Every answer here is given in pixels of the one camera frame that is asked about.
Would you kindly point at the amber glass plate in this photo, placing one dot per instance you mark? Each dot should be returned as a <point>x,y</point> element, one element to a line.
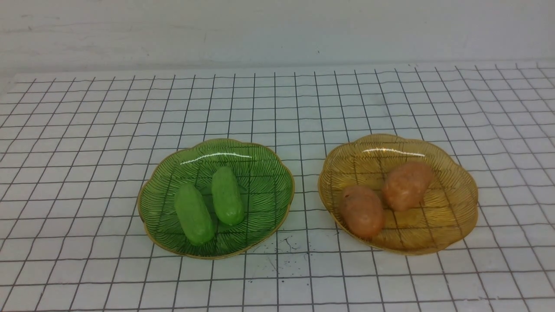
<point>449,212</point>

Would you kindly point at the green glass plate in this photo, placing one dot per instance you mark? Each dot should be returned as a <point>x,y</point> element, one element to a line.
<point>266,186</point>

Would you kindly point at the green cucumber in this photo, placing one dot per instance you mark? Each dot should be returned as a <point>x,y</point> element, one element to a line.
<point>226,197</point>
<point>193,215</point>

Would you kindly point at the white grid tablecloth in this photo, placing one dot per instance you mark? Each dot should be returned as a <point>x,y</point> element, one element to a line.
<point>77,147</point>

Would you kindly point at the brown potato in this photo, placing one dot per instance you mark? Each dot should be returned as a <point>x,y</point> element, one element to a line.
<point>362,211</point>
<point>405,186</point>

